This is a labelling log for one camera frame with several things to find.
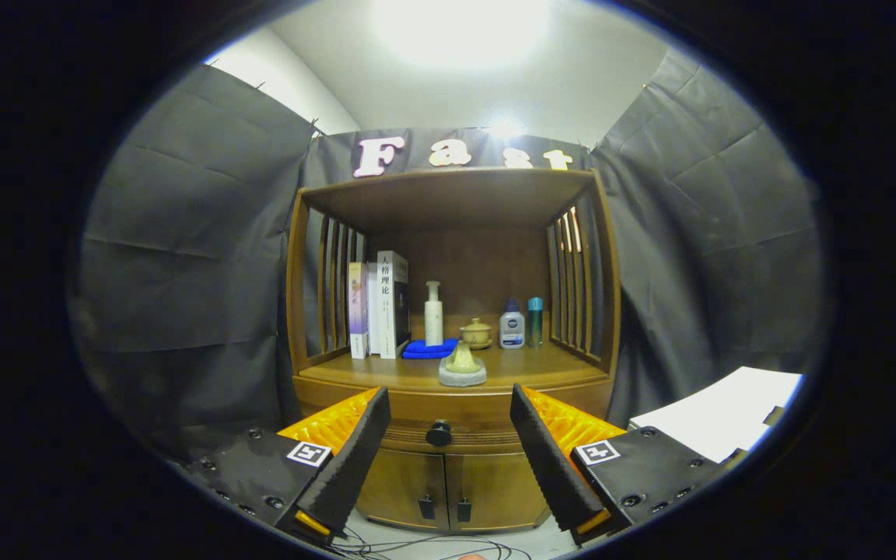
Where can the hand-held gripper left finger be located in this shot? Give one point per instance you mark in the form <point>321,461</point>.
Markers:
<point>355,459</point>

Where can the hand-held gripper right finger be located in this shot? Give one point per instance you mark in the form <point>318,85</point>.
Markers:
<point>549,467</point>

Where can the wooden cabinet door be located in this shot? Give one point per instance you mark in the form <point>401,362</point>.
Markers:
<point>401,486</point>
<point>495,486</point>

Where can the wooden countertop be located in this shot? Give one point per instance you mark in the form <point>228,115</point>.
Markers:
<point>541,365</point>

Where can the brown wooden cabinet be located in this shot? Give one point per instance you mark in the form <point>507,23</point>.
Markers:
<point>456,202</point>

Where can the folded blue cloth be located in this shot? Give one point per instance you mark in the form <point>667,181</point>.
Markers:
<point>425,350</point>

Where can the white bottle with blue cap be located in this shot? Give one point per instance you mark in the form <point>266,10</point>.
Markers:
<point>512,330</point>

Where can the teal bottle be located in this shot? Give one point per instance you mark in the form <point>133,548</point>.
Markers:
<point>535,323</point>

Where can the pink and purple book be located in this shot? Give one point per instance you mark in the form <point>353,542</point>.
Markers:
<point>357,311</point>

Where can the thin white book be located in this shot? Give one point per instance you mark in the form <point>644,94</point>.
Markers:
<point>373,311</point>

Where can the thick white and black book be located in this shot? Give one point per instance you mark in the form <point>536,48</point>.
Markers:
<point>386,311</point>

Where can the beige lidded teacup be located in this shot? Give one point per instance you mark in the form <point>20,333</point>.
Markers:
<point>477,333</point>

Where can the white pump bottle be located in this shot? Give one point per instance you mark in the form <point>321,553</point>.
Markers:
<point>433,323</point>

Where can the white table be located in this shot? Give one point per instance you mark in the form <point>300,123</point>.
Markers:
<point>720,412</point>

